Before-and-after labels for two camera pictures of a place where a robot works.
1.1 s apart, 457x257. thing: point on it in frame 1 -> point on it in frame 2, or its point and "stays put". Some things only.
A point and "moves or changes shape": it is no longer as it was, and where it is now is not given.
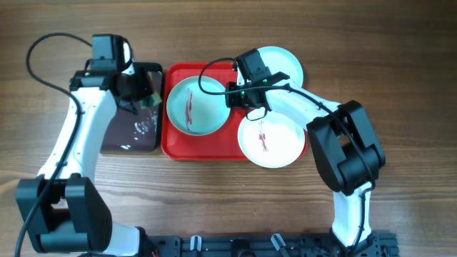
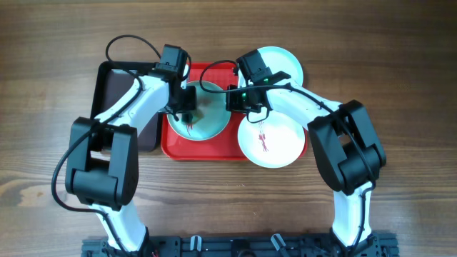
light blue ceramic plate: x=278 y=60 stays put
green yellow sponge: x=153 y=100 moves or changes shape
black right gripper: x=233 y=101 stays put
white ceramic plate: x=273 y=142 stays put
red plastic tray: x=223 y=144 stays put
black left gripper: x=143 y=73 -> x=191 y=103
